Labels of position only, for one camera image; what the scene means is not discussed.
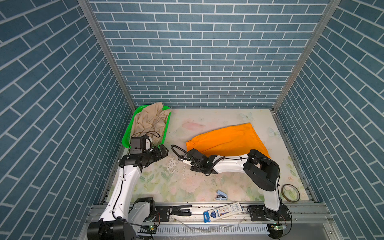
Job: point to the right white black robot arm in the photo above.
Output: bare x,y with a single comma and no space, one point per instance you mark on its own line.
264,172

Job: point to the beige shorts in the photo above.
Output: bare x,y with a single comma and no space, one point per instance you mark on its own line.
150,120

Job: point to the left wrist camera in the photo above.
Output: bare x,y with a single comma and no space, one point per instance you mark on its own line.
148,145

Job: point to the circuit board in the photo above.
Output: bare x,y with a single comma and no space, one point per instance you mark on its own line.
276,227
149,230

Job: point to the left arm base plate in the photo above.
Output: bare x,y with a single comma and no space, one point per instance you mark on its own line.
163,213

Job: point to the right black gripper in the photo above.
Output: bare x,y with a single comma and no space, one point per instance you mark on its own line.
194,169

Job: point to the aluminium front rail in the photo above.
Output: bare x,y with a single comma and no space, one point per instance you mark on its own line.
304,216

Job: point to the blue white flat box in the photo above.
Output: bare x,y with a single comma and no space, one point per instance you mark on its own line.
222,212

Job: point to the white vented cable duct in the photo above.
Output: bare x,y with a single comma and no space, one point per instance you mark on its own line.
179,230

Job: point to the green plastic basket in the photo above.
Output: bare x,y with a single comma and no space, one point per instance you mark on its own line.
127,135

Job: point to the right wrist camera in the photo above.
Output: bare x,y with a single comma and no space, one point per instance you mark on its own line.
188,162

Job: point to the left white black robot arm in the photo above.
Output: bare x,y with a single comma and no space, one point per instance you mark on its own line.
123,192

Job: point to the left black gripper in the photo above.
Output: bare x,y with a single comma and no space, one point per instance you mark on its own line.
158,155

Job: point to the orange shorts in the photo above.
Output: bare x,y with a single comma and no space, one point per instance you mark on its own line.
230,141

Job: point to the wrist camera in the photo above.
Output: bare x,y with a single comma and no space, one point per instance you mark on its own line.
188,162
148,145

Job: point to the left circuit board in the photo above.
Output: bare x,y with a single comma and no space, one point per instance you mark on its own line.
149,230

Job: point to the right circuit board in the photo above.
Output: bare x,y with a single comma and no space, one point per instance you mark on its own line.
276,227

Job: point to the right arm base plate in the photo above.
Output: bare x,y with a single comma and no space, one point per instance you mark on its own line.
260,213

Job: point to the black pliers tool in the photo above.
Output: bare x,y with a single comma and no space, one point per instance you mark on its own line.
181,210

